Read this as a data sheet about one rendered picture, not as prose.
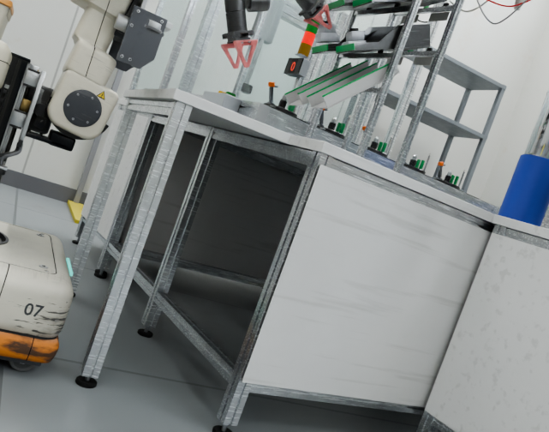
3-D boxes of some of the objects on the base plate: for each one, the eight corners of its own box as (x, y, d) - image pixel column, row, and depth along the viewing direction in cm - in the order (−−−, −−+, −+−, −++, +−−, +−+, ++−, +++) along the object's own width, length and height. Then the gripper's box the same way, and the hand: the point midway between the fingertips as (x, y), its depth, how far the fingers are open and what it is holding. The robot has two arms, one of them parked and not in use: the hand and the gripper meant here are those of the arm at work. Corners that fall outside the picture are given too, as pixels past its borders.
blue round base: (521, 227, 218) (547, 157, 216) (486, 218, 231) (512, 151, 229) (545, 238, 226) (571, 170, 224) (511, 228, 239) (535, 164, 238)
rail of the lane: (251, 129, 213) (261, 99, 212) (167, 111, 288) (175, 89, 288) (264, 135, 216) (274, 105, 215) (177, 115, 291) (185, 93, 291)
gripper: (287, 1, 206) (314, 37, 212) (299, -3, 197) (327, 34, 203) (301, -12, 207) (327, 23, 213) (313, -17, 198) (341, 21, 204)
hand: (325, 27), depth 208 cm, fingers closed on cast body, 4 cm apart
